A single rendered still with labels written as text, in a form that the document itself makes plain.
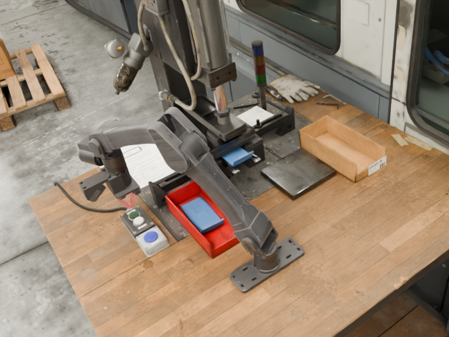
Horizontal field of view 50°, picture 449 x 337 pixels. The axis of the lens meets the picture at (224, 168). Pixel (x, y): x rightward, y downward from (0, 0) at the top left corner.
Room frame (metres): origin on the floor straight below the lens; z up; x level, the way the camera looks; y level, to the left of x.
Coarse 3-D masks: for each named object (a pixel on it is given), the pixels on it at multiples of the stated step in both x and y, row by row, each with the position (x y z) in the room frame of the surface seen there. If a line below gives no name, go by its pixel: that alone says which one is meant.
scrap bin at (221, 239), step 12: (180, 192) 1.10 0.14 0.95; (192, 192) 1.12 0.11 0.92; (204, 192) 1.11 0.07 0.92; (168, 204) 1.07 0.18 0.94; (180, 204) 1.10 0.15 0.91; (180, 216) 1.00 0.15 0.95; (192, 228) 0.94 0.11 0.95; (216, 228) 0.97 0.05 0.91; (228, 228) 0.96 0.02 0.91; (204, 240) 0.88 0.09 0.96; (216, 240) 0.92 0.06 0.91; (228, 240) 0.89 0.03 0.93; (216, 252) 0.87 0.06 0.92
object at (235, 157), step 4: (236, 148) 1.21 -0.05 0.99; (240, 148) 1.20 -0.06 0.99; (228, 152) 1.19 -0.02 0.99; (232, 152) 1.19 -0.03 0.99; (236, 152) 1.19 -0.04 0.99; (240, 152) 1.18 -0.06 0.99; (244, 152) 1.18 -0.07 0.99; (252, 152) 1.14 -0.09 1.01; (224, 156) 1.18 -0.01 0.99; (228, 156) 1.17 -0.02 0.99; (232, 156) 1.17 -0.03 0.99; (236, 156) 1.17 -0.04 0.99; (240, 156) 1.16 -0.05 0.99; (244, 156) 1.13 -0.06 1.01; (248, 156) 1.14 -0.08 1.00; (228, 160) 1.15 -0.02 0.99; (232, 160) 1.15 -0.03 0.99; (236, 160) 1.12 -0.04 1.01; (240, 160) 1.13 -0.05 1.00; (244, 160) 1.14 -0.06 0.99; (232, 164) 1.13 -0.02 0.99; (236, 164) 1.13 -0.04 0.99
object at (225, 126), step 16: (224, 96) 1.23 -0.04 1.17; (192, 112) 1.33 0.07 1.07; (208, 112) 1.30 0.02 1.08; (224, 112) 1.22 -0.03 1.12; (208, 128) 1.25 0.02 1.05; (224, 128) 1.20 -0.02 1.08; (240, 128) 1.19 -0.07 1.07; (208, 144) 1.19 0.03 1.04; (224, 144) 1.18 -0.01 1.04; (240, 144) 1.20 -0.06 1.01
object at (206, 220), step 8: (200, 200) 1.09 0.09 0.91; (184, 208) 1.07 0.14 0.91; (192, 208) 1.06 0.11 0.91; (200, 208) 1.06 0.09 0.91; (208, 208) 1.05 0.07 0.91; (192, 216) 1.03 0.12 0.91; (200, 216) 1.02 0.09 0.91; (208, 216) 1.02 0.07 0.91; (216, 216) 1.01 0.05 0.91; (200, 224) 0.99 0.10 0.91; (208, 224) 0.98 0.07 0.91; (216, 224) 0.96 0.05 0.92; (200, 232) 0.96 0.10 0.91
